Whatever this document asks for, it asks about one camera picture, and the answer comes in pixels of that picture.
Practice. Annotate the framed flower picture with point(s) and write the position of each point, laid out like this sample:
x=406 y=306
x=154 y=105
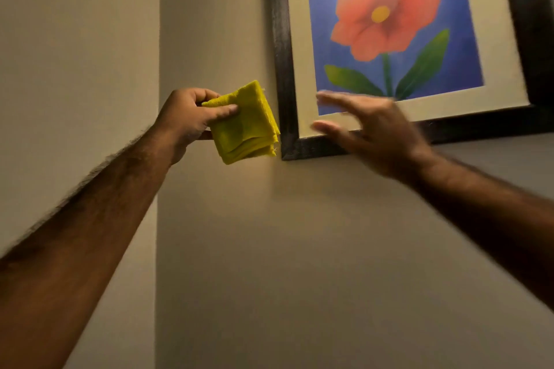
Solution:
x=398 y=48

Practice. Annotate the person's left thumb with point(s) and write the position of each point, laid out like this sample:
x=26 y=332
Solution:
x=218 y=114

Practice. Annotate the person's left hand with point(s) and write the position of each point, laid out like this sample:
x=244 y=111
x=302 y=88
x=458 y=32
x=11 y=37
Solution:
x=181 y=117

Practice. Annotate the person's left forearm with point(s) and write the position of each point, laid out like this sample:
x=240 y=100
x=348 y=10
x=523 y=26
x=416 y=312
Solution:
x=73 y=247

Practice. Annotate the person's right hand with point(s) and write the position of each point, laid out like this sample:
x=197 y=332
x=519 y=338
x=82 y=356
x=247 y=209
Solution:
x=381 y=135

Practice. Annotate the person's right forearm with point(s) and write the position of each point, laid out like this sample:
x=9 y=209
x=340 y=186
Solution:
x=489 y=217

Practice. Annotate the person's right thumb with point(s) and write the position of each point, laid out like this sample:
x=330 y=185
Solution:
x=335 y=131

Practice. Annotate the yellow cloth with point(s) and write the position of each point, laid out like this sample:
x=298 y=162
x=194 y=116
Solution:
x=244 y=126

